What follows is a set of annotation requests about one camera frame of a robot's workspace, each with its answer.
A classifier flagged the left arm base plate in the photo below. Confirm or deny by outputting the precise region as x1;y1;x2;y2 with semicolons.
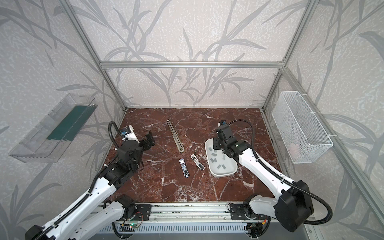
123;204;152;222

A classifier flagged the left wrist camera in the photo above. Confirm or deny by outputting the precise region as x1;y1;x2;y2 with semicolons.
120;125;139;142

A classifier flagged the white plastic tray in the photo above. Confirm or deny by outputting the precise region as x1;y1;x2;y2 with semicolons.
205;139;238;178

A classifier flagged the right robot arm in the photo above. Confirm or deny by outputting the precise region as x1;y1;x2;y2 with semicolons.
213;123;333;232

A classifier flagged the green circuit board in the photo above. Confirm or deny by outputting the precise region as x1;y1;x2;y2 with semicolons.
121;223;141;232

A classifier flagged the white wire mesh basket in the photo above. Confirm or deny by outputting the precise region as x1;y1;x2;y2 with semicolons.
272;91;333;164

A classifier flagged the clear acrylic wall shelf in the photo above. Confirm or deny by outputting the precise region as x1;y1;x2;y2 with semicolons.
9;94;98;163

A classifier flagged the pink object in basket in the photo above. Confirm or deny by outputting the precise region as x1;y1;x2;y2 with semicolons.
288;144;301;159

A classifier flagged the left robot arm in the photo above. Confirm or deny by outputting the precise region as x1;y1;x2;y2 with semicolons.
25;126;156;240

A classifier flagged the white slotted cable duct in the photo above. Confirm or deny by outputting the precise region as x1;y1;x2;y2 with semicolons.
118;223;247;235

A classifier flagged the white mini stapler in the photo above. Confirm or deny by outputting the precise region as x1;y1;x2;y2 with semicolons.
191;154;205;171

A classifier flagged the blue mini stapler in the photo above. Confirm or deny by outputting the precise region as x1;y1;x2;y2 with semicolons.
179;159;190;178

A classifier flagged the aluminium front rail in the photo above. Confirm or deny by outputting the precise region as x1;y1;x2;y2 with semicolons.
64;201;316;223

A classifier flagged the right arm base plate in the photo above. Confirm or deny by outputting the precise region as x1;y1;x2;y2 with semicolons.
227;203;265;221

